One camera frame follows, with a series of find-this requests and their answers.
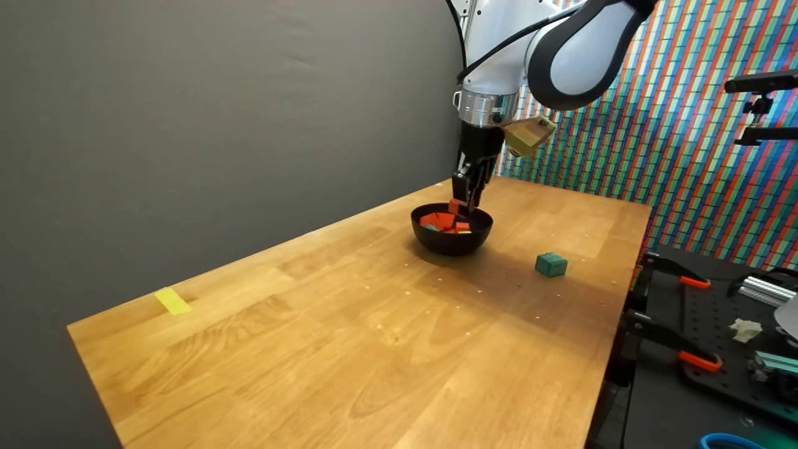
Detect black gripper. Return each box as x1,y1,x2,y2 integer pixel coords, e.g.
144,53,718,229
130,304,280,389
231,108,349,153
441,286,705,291
451,123,508,212

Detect black bowl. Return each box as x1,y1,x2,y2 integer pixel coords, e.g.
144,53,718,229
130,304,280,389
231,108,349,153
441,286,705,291
410,199,496,258

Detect green wooden block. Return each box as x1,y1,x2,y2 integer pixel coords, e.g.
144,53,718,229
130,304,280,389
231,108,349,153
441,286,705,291
534,251,571,281

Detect white crumpled object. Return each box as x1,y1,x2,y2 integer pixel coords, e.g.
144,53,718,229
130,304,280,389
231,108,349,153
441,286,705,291
728,316,766,346

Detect white box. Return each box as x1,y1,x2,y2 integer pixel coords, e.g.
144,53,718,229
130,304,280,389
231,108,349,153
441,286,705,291
736,275,798,310

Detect grey fabric backdrop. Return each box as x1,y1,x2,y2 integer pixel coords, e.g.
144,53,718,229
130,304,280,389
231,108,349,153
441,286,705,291
0,0,476,449

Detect yellow tape strip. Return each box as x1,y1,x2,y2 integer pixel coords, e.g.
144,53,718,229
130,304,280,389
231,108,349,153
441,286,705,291
152,286,194,319

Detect black pegboard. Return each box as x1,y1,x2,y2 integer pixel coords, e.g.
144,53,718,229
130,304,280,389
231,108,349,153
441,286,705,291
608,244,798,431

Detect grey disc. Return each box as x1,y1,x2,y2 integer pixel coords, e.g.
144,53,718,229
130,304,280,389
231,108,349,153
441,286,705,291
771,294,798,345

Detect teal tool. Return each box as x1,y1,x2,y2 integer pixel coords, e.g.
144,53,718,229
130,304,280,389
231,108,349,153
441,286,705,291
749,346,798,384

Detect blue scissors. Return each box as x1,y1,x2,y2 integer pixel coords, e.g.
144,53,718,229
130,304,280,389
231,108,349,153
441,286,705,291
697,431,769,449

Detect tan wrist camera box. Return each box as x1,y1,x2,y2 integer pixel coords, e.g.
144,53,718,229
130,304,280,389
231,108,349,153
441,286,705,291
502,113,561,160

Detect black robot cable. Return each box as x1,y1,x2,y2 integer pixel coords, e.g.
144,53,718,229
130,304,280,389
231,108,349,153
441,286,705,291
443,0,589,79

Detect black clamp orange handle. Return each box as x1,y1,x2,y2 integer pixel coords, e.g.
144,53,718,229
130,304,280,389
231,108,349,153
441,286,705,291
642,249,718,294
624,308,726,379

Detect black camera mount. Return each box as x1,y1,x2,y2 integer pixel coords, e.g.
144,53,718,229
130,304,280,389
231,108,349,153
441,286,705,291
720,71,798,150

